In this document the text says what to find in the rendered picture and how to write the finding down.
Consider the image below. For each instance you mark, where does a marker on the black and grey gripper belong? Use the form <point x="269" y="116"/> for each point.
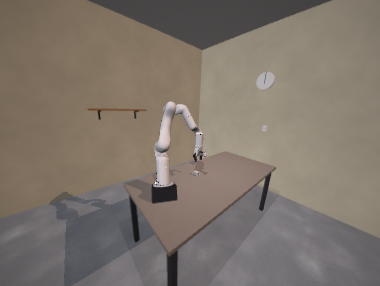
<point x="197" y="153"/>

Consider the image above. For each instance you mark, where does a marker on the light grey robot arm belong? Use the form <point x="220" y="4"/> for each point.
<point x="164" y="142"/>

